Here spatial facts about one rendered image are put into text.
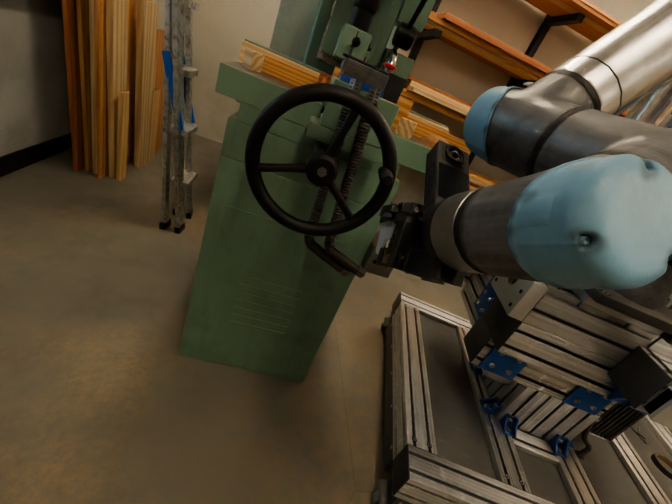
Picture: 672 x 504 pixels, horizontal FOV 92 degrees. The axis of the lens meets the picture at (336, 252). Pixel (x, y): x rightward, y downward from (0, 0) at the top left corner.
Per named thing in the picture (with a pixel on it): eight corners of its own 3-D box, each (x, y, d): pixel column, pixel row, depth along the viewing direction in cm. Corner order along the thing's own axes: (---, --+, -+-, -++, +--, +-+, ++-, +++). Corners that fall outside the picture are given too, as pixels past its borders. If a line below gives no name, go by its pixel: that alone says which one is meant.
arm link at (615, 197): (719, 265, 18) (601, 321, 16) (549, 257, 29) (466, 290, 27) (690, 124, 17) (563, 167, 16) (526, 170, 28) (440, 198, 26)
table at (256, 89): (199, 94, 62) (204, 60, 60) (234, 85, 89) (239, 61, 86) (466, 198, 76) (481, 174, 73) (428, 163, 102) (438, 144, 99)
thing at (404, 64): (370, 90, 100) (387, 47, 95) (368, 88, 106) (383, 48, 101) (398, 102, 102) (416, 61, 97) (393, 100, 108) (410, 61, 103)
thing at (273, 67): (259, 71, 82) (263, 54, 81) (260, 71, 84) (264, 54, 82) (467, 158, 96) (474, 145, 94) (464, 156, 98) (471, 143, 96)
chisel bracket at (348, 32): (332, 62, 79) (345, 22, 75) (330, 62, 91) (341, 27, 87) (360, 74, 80) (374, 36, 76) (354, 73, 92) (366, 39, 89)
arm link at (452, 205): (468, 172, 27) (546, 206, 29) (438, 182, 31) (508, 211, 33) (441, 259, 26) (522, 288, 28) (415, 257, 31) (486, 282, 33)
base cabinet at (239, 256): (175, 355, 109) (216, 154, 77) (220, 263, 159) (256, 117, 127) (303, 383, 119) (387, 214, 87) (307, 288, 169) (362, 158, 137)
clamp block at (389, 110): (317, 124, 66) (333, 77, 62) (317, 114, 78) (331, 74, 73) (383, 150, 69) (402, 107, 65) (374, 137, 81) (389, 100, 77)
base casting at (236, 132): (217, 153, 77) (225, 115, 73) (257, 118, 127) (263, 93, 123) (387, 213, 87) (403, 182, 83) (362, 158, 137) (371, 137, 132)
